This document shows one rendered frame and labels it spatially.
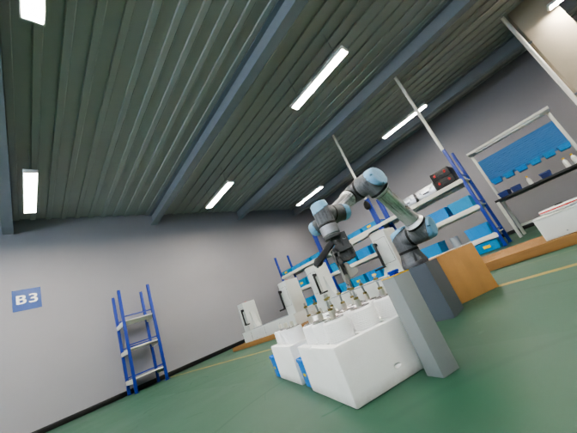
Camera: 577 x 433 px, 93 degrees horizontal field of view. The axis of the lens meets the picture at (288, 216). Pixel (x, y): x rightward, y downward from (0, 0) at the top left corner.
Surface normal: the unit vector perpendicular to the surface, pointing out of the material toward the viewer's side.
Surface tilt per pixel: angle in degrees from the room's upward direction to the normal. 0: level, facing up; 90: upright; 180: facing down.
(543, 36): 90
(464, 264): 90
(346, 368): 90
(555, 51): 90
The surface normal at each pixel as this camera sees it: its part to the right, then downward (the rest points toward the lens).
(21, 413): 0.61, -0.47
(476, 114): -0.71, 0.04
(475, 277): 0.14, -0.37
